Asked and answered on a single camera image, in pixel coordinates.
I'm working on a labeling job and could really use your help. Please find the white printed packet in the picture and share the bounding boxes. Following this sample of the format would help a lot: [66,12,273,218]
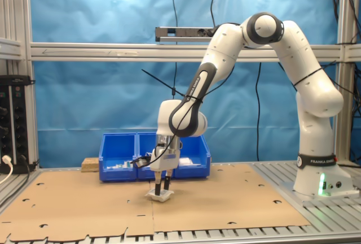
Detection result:
[179,158,202,168]
[144,189,173,203]

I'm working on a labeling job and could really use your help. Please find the white printed packet in bag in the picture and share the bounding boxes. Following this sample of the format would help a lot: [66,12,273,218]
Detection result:
[179,158,202,168]

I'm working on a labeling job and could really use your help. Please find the blue bin with printed packets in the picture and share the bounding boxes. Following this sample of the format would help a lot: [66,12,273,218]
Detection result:
[173,134,212,179]

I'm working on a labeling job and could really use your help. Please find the blue bin with green packets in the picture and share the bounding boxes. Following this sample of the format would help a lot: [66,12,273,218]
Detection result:
[99,133,139,182]

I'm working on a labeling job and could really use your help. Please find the OSB wood board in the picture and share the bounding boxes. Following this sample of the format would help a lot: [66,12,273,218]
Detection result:
[81,158,100,173]

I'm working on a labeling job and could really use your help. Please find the brown cardboard sheet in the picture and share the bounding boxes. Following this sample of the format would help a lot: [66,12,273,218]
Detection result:
[0,163,311,242]

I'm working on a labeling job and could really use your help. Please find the black socket tower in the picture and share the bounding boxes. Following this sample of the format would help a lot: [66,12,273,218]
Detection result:
[0,75,36,175]

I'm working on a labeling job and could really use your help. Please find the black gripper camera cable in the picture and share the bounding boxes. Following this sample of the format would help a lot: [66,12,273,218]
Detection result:
[132,77,235,168]

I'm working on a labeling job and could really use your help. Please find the aluminium frame beam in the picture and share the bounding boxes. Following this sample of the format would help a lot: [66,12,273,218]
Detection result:
[29,42,344,63]

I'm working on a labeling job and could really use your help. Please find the black plug with cable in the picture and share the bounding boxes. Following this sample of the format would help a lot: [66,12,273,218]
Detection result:
[17,154,39,190]

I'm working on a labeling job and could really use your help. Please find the white plug with cable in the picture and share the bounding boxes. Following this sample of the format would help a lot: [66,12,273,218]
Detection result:
[0,155,15,186]

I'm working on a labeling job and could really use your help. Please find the aluminium frame post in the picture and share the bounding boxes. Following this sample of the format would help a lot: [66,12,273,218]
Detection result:
[337,0,356,165]
[0,0,39,169]

